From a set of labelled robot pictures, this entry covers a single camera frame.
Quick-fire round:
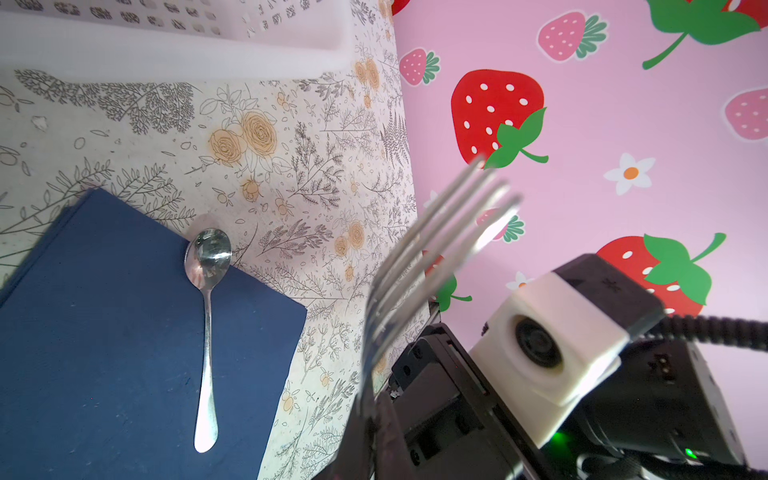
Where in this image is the silver metal fork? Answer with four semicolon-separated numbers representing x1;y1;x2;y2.
355;157;522;418

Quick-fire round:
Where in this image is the white perforated plastic basket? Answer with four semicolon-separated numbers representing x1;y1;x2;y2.
1;0;354;83

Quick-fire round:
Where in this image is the silver metal spoon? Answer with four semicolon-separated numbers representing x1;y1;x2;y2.
184;228;232;454

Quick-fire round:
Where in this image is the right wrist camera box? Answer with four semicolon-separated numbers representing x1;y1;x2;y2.
470;254;665;447

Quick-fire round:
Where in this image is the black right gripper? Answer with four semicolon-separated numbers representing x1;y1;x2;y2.
390;323;744;479

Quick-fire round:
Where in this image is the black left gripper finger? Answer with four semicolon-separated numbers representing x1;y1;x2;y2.
314;395;417;480

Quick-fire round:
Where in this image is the dark blue paper napkin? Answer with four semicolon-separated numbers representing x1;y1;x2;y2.
1;190;307;479

